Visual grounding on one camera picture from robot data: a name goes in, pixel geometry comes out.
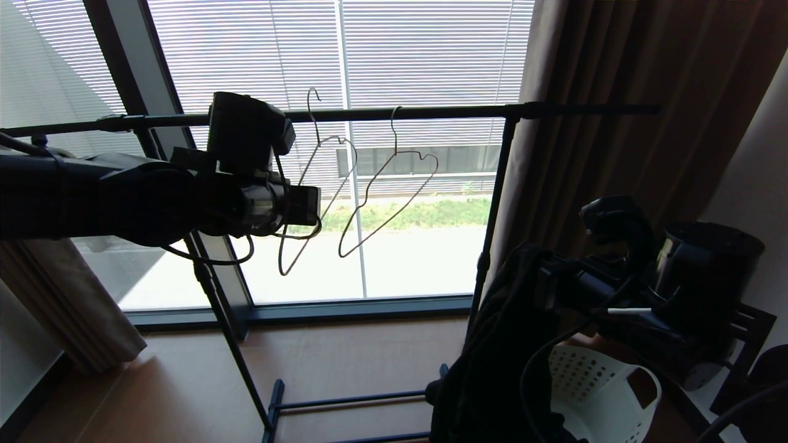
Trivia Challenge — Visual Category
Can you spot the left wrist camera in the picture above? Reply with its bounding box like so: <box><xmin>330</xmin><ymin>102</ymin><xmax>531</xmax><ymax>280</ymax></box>
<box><xmin>171</xmin><ymin>92</ymin><xmax>297</xmax><ymax>180</ymax></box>

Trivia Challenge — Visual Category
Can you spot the white laundry basket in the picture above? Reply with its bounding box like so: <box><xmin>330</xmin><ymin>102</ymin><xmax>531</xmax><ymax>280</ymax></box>
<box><xmin>547</xmin><ymin>344</ymin><xmax>663</xmax><ymax>443</ymax></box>

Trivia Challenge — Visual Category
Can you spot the window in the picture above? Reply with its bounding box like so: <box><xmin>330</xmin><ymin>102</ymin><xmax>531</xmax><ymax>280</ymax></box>
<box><xmin>0</xmin><ymin>0</ymin><xmax>537</xmax><ymax>337</ymax></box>

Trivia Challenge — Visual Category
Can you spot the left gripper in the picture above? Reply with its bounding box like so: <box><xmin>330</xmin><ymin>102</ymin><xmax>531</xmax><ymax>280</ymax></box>
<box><xmin>243</xmin><ymin>183</ymin><xmax>323</xmax><ymax>238</ymax></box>

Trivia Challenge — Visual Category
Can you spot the black garment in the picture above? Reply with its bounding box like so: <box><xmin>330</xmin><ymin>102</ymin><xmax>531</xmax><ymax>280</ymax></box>
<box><xmin>428</xmin><ymin>242</ymin><xmax>593</xmax><ymax>443</ymax></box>

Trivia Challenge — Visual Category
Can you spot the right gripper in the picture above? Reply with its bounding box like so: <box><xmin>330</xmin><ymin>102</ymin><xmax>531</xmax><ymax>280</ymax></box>
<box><xmin>536</xmin><ymin>255</ymin><xmax>617</xmax><ymax>309</ymax></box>

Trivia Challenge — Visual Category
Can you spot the pink clothes hanger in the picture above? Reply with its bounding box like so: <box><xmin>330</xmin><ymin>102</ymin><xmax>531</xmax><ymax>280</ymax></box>
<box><xmin>337</xmin><ymin>105</ymin><xmax>440</xmax><ymax>258</ymax></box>
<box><xmin>278</xmin><ymin>87</ymin><xmax>359</xmax><ymax>277</ymax></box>

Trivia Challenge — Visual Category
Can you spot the black clothes rack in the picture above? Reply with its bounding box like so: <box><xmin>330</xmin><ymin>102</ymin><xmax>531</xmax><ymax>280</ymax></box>
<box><xmin>0</xmin><ymin>101</ymin><xmax>661</xmax><ymax>443</ymax></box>

